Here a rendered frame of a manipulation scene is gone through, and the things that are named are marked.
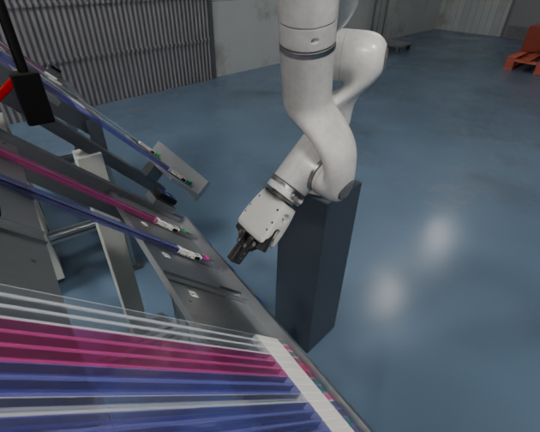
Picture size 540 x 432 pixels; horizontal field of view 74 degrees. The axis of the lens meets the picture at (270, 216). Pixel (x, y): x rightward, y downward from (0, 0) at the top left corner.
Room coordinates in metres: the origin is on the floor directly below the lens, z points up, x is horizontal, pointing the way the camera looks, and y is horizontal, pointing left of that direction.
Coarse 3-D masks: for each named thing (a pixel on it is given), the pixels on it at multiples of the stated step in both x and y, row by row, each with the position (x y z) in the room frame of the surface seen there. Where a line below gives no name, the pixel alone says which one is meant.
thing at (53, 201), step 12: (0, 180) 0.39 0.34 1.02; (12, 180) 0.40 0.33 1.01; (24, 192) 0.40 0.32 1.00; (36, 192) 0.41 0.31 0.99; (48, 204) 0.41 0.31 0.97; (60, 204) 0.42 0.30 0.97; (72, 204) 0.44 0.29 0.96; (84, 216) 0.44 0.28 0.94; (96, 216) 0.44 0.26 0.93; (120, 228) 0.46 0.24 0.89; (132, 228) 0.48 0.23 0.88; (156, 240) 0.49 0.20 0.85
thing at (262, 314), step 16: (192, 224) 0.70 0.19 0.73; (208, 256) 0.59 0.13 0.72; (224, 272) 0.54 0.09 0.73; (240, 288) 0.49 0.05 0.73; (256, 304) 0.45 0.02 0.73; (272, 320) 0.42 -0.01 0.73; (288, 336) 0.38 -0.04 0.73; (304, 352) 0.35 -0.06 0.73; (336, 400) 0.28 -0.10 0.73; (352, 416) 0.25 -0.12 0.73
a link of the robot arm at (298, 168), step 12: (300, 144) 0.70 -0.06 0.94; (312, 144) 0.68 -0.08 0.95; (288, 156) 0.69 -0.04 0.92; (300, 156) 0.67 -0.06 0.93; (312, 156) 0.67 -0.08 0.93; (288, 168) 0.66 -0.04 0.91; (300, 168) 0.66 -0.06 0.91; (312, 168) 0.65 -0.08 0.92; (288, 180) 0.64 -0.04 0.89; (300, 180) 0.64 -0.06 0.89; (300, 192) 0.64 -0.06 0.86
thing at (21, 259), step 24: (0, 144) 0.53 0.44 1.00; (0, 168) 0.44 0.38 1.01; (0, 192) 0.37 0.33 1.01; (24, 216) 0.35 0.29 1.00; (0, 240) 0.28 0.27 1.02; (24, 240) 0.30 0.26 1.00; (0, 264) 0.24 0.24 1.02; (24, 264) 0.26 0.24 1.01; (48, 264) 0.28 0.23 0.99; (48, 288) 0.24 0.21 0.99
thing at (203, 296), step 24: (144, 240) 0.48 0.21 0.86; (168, 240) 0.55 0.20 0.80; (192, 240) 0.64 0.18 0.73; (168, 264) 0.44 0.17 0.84; (192, 264) 0.50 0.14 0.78; (168, 288) 0.37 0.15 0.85; (192, 288) 0.40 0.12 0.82; (216, 288) 0.45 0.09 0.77; (192, 312) 0.33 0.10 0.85; (216, 312) 0.37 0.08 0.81; (240, 312) 0.41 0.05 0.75
